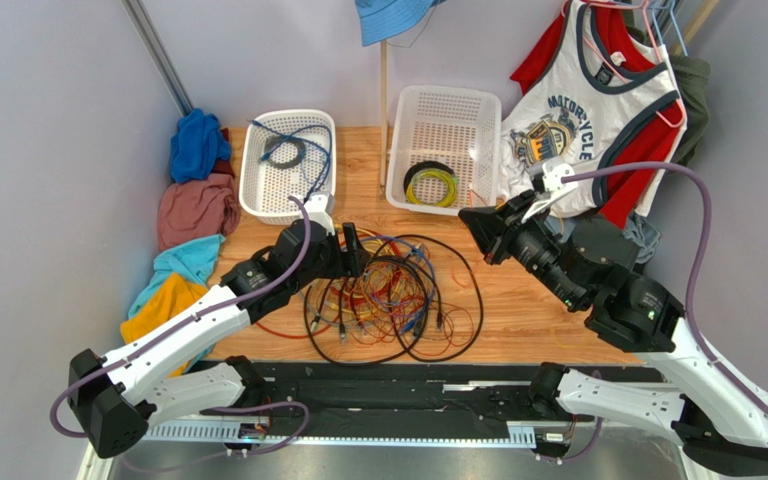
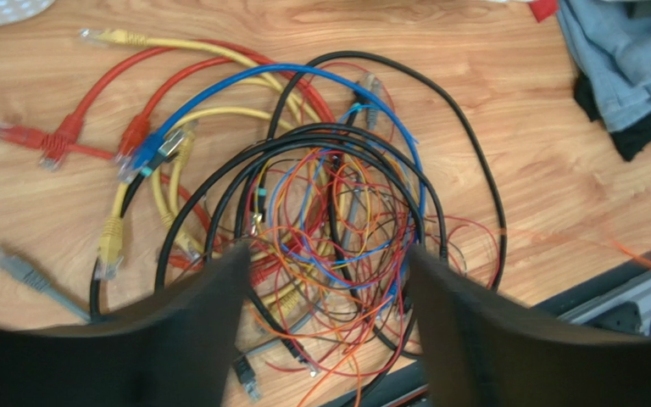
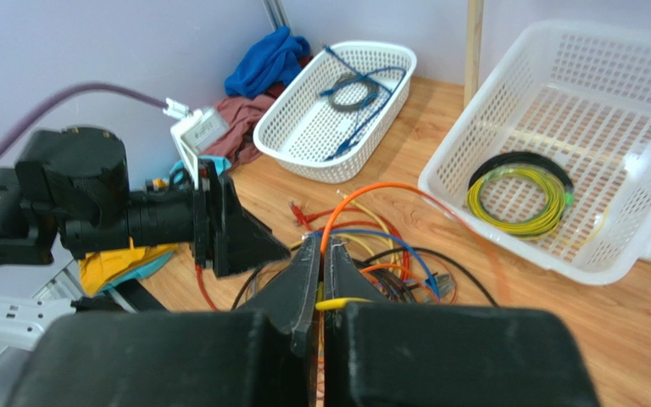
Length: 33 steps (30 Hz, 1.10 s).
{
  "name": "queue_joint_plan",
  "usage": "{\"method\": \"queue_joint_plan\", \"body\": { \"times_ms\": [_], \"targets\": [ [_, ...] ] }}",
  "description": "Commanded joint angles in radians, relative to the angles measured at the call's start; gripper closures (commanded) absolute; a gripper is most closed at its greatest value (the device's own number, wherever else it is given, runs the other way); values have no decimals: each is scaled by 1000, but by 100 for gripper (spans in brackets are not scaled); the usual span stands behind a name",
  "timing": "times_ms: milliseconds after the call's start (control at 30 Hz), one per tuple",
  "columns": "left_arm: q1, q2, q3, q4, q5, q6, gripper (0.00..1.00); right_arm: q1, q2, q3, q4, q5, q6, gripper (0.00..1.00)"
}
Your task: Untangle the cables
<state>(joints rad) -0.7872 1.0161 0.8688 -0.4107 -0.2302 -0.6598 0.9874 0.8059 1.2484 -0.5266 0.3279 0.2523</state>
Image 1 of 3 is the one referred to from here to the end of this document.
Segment yellow cloth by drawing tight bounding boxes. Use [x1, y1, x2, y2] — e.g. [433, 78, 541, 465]
[120, 273, 208, 344]

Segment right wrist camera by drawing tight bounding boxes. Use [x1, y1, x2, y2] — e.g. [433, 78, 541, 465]
[522, 158, 578, 223]

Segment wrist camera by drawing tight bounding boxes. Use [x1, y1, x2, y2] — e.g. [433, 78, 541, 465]
[522, 158, 578, 223]
[304, 192, 336, 235]

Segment red ethernet cable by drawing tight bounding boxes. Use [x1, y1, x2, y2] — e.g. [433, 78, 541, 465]
[254, 226, 399, 341]

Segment blue cloth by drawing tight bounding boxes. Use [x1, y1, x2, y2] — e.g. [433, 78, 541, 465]
[170, 108, 232, 183]

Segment teal cloth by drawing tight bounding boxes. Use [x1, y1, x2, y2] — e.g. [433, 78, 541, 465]
[127, 234, 226, 319]

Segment yellow ethernet cable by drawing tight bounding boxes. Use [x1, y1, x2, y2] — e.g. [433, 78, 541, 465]
[313, 226, 425, 321]

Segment thin coloured wire tangle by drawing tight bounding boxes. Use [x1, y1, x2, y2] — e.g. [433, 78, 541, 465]
[327, 246, 478, 357]

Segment blue ethernet cable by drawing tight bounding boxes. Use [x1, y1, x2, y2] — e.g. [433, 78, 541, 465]
[357, 234, 440, 334]
[251, 119, 333, 201]

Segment left white basket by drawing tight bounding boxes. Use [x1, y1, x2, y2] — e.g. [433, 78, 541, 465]
[239, 109, 337, 225]

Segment folded blue jeans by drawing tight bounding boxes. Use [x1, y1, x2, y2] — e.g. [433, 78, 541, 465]
[545, 213, 661, 264]

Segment white motorcycle tank top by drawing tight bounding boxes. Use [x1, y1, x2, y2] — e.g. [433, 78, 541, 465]
[498, 1, 687, 199]

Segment long black cable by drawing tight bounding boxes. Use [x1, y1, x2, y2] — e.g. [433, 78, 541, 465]
[302, 232, 485, 366]

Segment yellow green wire coil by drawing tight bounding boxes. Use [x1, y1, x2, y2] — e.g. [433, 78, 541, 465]
[405, 168, 459, 208]

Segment black wire coil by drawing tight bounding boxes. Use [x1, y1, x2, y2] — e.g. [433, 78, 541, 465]
[264, 136, 308, 170]

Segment white basket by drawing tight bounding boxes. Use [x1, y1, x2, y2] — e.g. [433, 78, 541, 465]
[239, 109, 337, 225]
[385, 85, 502, 216]

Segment aluminium corner profile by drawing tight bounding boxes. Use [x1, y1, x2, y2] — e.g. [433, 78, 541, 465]
[121, 0, 194, 116]

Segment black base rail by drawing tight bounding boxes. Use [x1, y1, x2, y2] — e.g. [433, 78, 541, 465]
[234, 361, 578, 444]

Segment blue bucket hat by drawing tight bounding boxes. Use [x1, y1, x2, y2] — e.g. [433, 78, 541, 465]
[353, 0, 442, 47]

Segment right white basket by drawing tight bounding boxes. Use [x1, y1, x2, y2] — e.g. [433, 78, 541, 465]
[385, 85, 502, 216]

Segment pink cloth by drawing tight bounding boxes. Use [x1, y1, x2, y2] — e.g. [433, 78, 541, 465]
[156, 173, 241, 251]

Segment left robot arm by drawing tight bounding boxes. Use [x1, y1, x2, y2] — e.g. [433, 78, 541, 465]
[49, 194, 371, 459]

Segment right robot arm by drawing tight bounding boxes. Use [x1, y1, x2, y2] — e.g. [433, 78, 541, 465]
[458, 192, 768, 477]

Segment green garment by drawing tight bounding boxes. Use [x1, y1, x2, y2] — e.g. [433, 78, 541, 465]
[626, 26, 711, 176]

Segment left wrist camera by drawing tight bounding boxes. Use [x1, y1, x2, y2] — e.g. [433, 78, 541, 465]
[304, 192, 336, 235]

